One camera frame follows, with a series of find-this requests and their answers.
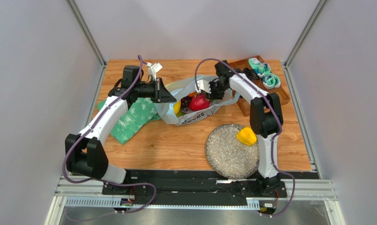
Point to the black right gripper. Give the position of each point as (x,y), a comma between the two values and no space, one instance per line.
(216,88)

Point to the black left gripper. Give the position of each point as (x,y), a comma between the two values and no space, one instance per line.
(161,94)

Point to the light blue plastic bag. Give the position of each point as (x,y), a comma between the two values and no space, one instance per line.
(180,89)

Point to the red fake dragon fruit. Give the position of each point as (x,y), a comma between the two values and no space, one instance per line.
(199,102)

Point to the yellow fake bell pepper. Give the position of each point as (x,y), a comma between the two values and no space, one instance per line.
(246,136)

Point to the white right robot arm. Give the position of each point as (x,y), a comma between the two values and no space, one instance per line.
(265,121)

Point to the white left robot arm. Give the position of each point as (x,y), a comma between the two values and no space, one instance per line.
(85,154)

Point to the yellow fake banana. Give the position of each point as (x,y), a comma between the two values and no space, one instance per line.
(176,107)

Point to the orange fake fruit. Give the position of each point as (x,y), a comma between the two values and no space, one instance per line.
(192,94)

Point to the dark fake grapes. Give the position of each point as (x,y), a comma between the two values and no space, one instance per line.
(185,103)

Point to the green white cloth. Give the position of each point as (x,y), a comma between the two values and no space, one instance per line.
(141,112)

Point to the black patterned rolled sock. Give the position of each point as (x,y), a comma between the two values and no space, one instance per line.
(251,74)

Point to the green white sock far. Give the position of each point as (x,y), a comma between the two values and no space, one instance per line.
(260,68)

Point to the green white sock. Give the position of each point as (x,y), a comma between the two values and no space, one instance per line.
(260,68)
(271,81)

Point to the green white sock near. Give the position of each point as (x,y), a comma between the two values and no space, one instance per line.
(271,81)

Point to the speckled round plate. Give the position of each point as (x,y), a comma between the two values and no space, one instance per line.
(228,156)

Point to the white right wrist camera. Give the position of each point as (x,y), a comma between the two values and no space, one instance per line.
(202,86)

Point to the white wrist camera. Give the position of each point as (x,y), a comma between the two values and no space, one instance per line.
(202,86)
(153,68)

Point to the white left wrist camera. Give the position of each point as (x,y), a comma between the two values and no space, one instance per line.
(153,68)

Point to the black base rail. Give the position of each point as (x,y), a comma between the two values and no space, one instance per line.
(195,188)

